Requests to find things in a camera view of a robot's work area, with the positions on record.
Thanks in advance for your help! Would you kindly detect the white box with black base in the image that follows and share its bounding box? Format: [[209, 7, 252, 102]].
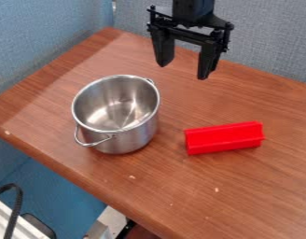
[[0, 201, 57, 239]]

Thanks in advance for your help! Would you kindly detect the grey table leg bracket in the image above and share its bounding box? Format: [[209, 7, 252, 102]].
[[84, 206, 126, 239]]

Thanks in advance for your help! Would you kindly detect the black cable loop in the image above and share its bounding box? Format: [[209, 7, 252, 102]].
[[0, 183, 25, 239]]

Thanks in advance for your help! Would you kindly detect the stainless steel pot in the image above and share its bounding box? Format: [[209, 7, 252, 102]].
[[70, 75, 161, 154]]

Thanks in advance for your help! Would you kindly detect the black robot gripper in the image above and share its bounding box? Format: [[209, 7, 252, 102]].
[[148, 0, 234, 79]]

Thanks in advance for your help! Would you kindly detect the red plastic block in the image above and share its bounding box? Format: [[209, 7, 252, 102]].
[[184, 121, 265, 155]]

